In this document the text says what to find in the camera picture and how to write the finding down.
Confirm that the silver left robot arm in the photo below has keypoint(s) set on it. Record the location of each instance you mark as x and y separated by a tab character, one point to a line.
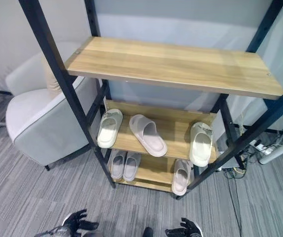
54	232

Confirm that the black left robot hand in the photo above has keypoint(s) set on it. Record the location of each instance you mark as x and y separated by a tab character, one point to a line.
78	222

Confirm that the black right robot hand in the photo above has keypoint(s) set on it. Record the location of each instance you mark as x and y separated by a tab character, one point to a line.
184	229

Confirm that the middle wooden shelf board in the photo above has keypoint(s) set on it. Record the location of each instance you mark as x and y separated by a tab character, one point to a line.
171	133

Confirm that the large wooden shelf board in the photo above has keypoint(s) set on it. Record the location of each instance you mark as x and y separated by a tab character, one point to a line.
176	64

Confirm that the low wooden shelf board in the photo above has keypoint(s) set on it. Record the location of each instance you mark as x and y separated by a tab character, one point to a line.
153	172

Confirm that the pinkish grey slipper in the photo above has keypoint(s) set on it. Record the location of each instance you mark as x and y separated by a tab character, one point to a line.
149	135
181	179
131	166
117	164

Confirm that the black metal shoe rack frame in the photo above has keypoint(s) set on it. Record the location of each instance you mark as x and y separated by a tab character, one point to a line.
57	69

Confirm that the white power strip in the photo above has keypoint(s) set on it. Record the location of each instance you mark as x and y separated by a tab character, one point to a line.
261	146

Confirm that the dark robot foot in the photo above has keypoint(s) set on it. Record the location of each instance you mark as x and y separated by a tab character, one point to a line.
147	232

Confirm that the beige cushion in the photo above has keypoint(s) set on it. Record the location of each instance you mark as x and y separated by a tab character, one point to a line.
51	79

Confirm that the light grey armchair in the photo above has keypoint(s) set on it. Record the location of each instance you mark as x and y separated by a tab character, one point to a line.
43	118

